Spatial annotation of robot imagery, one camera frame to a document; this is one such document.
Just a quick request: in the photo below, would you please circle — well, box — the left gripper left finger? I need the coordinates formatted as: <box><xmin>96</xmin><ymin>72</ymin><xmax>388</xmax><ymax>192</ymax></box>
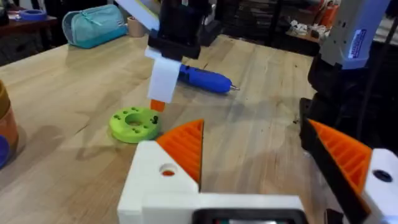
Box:
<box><xmin>117</xmin><ymin>119</ymin><xmax>205</xmax><ymax>224</ymax></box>

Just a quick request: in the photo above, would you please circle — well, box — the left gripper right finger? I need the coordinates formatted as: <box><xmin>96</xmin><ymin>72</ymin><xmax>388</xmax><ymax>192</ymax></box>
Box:
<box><xmin>300</xmin><ymin>118</ymin><xmax>398</xmax><ymax>224</ymax></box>

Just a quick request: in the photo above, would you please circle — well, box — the blue electric screwdriver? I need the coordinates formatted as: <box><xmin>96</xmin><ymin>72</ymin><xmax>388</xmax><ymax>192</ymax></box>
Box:
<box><xmin>178</xmin><ymin>63</ymin><xmax>241</xmax><ymax>95</ymax></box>

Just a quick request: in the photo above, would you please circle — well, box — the green disc with holes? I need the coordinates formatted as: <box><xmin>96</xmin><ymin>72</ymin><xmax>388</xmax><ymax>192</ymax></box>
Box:
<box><xmin>108</xmin><ymin>106</ymin><xmax>162</xmax><ymax>144</ymax></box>

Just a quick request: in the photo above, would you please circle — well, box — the tan tape roll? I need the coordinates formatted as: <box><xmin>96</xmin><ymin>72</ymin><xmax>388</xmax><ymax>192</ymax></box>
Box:
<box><xmin>127</xmin><ymin>16</ymin><xmax>147</xmax><ymax>39</ymax></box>

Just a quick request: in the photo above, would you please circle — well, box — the right wrist flat plate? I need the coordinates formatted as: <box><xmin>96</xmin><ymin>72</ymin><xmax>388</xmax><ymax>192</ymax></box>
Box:
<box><xmin>114</xmin><ymin>0</ymin><xmax>161</xmax><ymax>32</ymax></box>

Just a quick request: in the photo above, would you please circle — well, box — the teal zip pouch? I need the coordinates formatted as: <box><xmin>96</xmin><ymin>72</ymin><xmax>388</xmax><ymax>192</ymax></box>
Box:
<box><xmin>62</xmin><ymin>4</ymin><xmax>129</xmax><ymax>49</ymax></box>

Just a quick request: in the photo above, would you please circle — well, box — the shelf clutter heap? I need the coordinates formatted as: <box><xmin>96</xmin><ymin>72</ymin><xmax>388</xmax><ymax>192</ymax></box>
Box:
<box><xmin>285</xmin><ymin>0</ymin><xmax>340</xmax><ymax>44</ymax></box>

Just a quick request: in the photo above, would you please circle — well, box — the dark side table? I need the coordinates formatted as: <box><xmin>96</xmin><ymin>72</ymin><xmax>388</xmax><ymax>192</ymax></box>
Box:
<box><xmin>0</xmin><ymin>7</ymin><xmax>59</xmax><ymax>67</ymax></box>

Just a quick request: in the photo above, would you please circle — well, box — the blue tape roll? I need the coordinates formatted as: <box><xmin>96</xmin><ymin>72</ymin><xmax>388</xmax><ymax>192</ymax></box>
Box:
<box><xmin>15</xmin><ymin>9</ymin><xmax>48</xmax><ymax>22</ymax></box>

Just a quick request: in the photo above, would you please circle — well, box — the brown tub with toys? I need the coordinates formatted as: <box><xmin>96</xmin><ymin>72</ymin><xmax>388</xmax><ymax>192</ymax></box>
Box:
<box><xmin>0</xmin><ymin>80</ymin><xmax>20</xmax><ymax>169</ymax></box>

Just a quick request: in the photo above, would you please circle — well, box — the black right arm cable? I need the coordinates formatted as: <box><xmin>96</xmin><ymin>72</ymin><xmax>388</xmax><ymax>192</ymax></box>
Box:
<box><xmin>356</xmin><ymin>18</ymin><xmax>398</xmax><ymax>139</ymax></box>

